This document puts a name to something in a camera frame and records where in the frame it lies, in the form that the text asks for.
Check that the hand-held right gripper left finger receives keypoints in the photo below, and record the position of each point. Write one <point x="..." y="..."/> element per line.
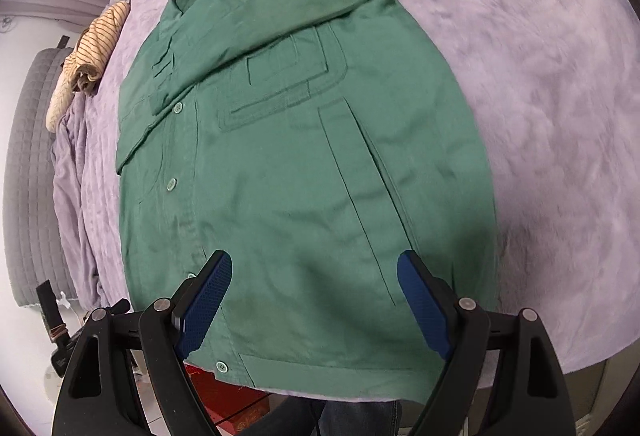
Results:
<point x="205" y="306"/>

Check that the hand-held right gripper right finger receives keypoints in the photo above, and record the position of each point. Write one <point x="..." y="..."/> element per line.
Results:
<point x="425" y="306"/>

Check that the green work jacket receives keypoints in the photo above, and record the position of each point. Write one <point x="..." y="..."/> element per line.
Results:
<point x="300" y="191"/>

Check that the red box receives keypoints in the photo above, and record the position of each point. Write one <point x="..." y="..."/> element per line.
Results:
<point x="220" y="396"/>

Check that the person's legs in jeans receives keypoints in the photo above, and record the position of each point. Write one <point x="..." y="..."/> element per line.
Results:
<point x="350" y="418"/>

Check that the beige cabinet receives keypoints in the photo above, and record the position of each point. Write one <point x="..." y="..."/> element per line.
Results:
<point x="595" y="401"/>

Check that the purple plush blanket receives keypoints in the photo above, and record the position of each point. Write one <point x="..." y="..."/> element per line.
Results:
<point x="525" y="116"/>

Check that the cream striped garment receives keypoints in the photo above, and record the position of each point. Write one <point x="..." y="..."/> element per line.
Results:
<point x="100" y="36"/>

